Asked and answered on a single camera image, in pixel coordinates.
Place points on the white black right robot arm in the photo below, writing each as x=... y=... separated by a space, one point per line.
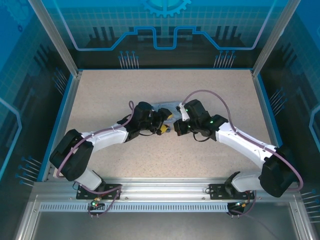
x=240 y=142

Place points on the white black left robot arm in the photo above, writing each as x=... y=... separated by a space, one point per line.
x=107 y=137

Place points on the grey metal bottom panel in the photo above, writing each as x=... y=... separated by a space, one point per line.
x=160 y=225

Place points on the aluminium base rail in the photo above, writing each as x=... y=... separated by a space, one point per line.
x=162 y=187

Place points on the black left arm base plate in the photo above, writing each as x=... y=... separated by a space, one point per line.
x=112 y=187

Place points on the blue pink cartoon tin box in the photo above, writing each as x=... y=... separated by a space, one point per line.
x=172 y=106

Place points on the left circuit board green light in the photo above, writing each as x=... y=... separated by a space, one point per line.
x=94 y=204

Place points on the right circuit board green light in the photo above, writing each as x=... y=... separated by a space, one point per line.
x=237 y=205

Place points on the circuit board green light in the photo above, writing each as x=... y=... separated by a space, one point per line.
x=94 y=204
x=237 y=205

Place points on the right aluminium side rail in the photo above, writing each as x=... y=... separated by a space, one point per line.
x=268 y=125

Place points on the aluminium side rail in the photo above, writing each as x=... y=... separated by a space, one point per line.
x=62 y=125
x=268 y=125

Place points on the right aluminium frame post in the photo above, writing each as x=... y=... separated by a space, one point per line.
x=273 y=37

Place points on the left aluminium frame post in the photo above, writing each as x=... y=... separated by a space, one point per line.
x=58 y=37

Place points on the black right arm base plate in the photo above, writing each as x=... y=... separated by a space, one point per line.
x=215 y=193

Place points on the aluminium frame post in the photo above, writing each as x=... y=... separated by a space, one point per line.
x=58 y=37
x=273 y=37

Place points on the left aluminium side rail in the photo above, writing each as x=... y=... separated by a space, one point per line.
x=62 y=125

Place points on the slotted aluminium strip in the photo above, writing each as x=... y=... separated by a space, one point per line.
x=162 y=207

